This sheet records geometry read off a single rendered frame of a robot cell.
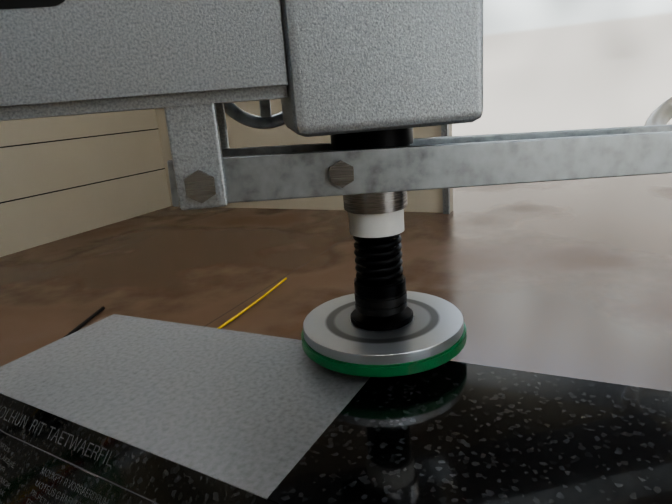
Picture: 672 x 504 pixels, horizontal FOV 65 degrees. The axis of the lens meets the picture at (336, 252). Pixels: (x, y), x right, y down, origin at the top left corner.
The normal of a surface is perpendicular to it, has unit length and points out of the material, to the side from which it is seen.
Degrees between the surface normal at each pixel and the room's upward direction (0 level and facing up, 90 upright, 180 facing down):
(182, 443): 0
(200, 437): 0
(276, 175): 90
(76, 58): 90
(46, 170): 90
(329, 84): 90
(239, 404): 0
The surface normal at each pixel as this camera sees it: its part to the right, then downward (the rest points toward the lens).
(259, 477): -0.07, -0.96
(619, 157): 0.15, 0.26
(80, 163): 0.90, 0.06
